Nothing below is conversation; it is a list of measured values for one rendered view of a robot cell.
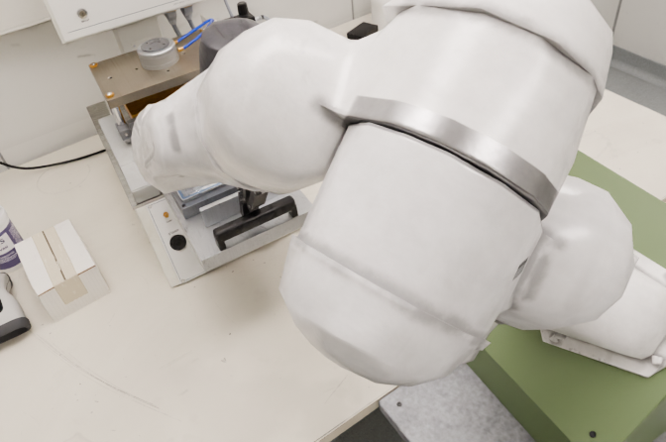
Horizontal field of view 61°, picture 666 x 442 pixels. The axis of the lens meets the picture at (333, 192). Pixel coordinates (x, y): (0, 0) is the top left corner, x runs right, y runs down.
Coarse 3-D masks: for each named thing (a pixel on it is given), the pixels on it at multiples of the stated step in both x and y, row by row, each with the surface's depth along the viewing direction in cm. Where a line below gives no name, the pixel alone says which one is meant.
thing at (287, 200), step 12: (276, 204) 97; (288, 204) 98; (252, 216) 95; (264, 216) 96; (276, 216) 98; (216, 228) 94; (228, 228) 94; (240, 228) 95; (252, 228) 96; (216, 240) 94
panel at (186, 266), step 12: (156, 204) 114; (156, 216) 115; (168, 216) 116; (156, 228) 115; (168, 228) 116; (180, 228) 117; (168, 240) 117; (168, 252) 117; (180, 252) 118; (192, 252) 119; (180, 264) 118; (192, 264) 120; (180, 276) 119; (192, 276) 120
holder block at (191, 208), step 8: (176, 192) 104; (216, 192) 103; (224, 192) 103; (232, 192) 104; (176, 200) 103; (192, 200) 102; (200, 200) 102; (208, 200) 103; (216, 200) 104; (184, 208) 101; (192, 208) 102; (184, 216) 102
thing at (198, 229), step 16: (176, 208) 105; (208, 208) 98; (224, 208) 100; (304, 208) 102; (192, 224) 101; (208, 224) 100; (272, 224) 99; (288, 224) 100; (192, 240) 98; (208, 240) 98; (240, 240) 97; (256, 240) 98; (272, 240) 100; (208, 256) 95; (224, 256) 96
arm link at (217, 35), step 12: (216, 24) 63; (228, 24) 63; (240, 24) 63; (252, 24) 64; (204, 36) 62; (216, 36) 62; (228, 36) 62; (204, 48) 62; (216, 48) 61; (204, 60) 63
